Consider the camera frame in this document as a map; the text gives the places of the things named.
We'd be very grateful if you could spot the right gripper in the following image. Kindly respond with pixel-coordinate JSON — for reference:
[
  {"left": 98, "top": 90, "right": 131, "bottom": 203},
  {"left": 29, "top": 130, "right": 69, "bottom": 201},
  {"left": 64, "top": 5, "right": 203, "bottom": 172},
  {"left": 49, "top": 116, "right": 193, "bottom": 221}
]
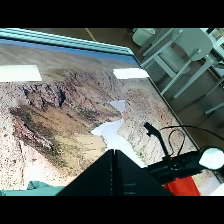
[{"left": 145, "top": 149, "right": 205, "bottom": 185}]

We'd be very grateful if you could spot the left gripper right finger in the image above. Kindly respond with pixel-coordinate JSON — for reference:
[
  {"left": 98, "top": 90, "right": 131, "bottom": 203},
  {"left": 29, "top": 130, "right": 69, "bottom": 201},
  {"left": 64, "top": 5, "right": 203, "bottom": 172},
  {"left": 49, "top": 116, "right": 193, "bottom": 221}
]
[{"left": 114, "top": 148, "right": 174, "bottom": 197}]

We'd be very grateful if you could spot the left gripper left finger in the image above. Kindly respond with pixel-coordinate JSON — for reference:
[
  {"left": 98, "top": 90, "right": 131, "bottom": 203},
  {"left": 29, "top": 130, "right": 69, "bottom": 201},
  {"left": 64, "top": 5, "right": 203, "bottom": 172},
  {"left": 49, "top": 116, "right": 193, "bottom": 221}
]
[{"left": 56, "top": 148, "right": 116, "bottom": 197}]

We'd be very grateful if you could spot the green T-shirt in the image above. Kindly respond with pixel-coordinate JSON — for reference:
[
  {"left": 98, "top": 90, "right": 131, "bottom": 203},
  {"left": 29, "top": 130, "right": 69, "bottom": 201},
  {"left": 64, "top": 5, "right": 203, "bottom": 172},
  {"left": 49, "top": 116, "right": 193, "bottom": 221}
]
[{"left": 0, "top": 180, "right": 67, "bottom": 197}]

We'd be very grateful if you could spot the red garment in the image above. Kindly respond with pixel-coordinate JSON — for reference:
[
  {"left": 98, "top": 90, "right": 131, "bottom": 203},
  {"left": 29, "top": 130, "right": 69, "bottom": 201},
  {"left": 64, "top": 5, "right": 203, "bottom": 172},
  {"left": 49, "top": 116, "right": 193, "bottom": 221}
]
[{"left": 163, "top": 175, "right": 203, "bottom": 197}]

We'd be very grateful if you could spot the white chair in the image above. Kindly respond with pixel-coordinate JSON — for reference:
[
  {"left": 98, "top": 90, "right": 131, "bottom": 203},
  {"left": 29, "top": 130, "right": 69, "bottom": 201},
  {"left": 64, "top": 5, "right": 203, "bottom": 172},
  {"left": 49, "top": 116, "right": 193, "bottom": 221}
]
[
  {"left": 139, "top": 28, "right": 219, "bottom": 100},
  {"left": 203, "top": 28, "right": 224, "bottom": 116}
]

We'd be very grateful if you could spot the black cable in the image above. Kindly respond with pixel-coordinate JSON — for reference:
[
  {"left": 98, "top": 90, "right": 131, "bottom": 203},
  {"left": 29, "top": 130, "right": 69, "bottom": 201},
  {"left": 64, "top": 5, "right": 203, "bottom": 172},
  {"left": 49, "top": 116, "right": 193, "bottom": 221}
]
[{"left": 159, "top": 124, "right": 224, "bottom": 158}]

